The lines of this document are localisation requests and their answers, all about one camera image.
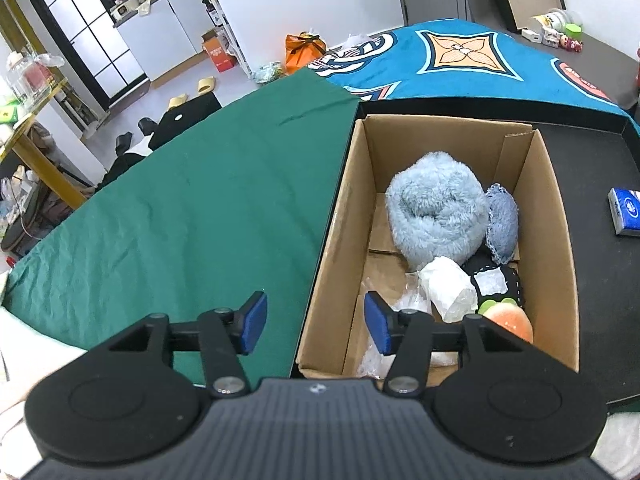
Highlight white plush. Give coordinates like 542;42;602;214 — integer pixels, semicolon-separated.
357;257;478;379

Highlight brown cardboard box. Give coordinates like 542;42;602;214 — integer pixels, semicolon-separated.
296;115;579;379

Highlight black patched soft pouch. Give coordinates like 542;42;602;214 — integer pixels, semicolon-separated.
462;252;524;314

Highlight orange burger plush toy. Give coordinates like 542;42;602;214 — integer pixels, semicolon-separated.
477;298;534;344

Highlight grey denim fish plush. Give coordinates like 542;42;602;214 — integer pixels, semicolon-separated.
485;183;520;264

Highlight fluffy light blue rolled towel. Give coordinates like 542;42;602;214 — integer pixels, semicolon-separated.
385;152;489;270

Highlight green cloth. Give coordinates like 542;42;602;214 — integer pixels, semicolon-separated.
4;70;359;376

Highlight black shoe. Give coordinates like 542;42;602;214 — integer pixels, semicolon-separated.
115;131;132;157

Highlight yellow slipper left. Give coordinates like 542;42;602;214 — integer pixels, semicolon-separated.
167;93;189;110

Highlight yellow slipper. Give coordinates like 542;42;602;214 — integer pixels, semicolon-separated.
167;93;189;110
198;76;216;96

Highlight yellow slipper right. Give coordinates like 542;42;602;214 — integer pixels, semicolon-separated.
198;76;216;96

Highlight blue tissue pack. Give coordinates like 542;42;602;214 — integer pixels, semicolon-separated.
608;188;640;237

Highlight black shallow tray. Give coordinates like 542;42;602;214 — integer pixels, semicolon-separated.
296;98;639;403

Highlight blue patterned blanket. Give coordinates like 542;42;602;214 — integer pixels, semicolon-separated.
308;18;625;116

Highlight orange cardboard box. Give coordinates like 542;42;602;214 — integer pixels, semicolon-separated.
202;30;235;73

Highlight orange bag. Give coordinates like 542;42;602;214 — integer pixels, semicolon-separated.
284;32;328;75

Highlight white kitchen cabinet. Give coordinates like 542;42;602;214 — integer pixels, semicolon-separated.
115;0;215;81

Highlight yellow table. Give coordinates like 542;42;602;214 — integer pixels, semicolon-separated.
1;77;86;210

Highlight grey bed mattress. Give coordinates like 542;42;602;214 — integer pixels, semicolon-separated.
508;32;639;114

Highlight red small toy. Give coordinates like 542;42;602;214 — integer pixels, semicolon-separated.
565;38;584;53

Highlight green small cup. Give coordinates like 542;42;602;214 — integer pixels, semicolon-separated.
564;23;582;40

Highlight white cup with print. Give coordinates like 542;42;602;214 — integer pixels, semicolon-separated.
527;9;573;35

